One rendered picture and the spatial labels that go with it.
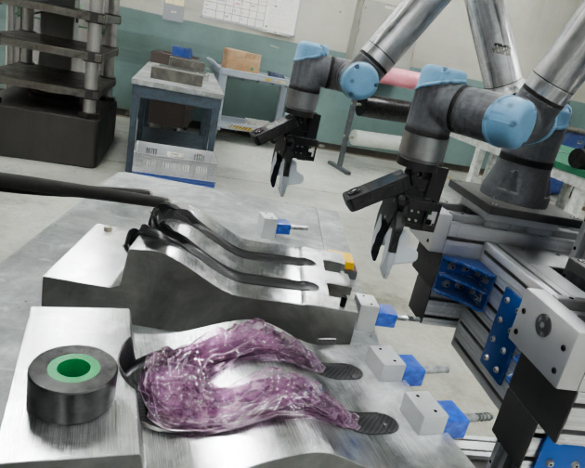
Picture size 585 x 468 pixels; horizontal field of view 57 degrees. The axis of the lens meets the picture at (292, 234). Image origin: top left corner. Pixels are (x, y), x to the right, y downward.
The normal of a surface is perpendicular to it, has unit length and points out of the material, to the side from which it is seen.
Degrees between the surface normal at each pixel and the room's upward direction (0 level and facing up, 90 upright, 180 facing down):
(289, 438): 8
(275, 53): 90
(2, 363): 0
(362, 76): 90
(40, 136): 90
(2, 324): 0
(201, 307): 90
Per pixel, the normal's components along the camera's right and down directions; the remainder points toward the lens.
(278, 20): 0.18, 0.36
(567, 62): -0.46, 0.32
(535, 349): -0.97, -0.14
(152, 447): 0.19, -0.93
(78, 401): 0.42, 0.38
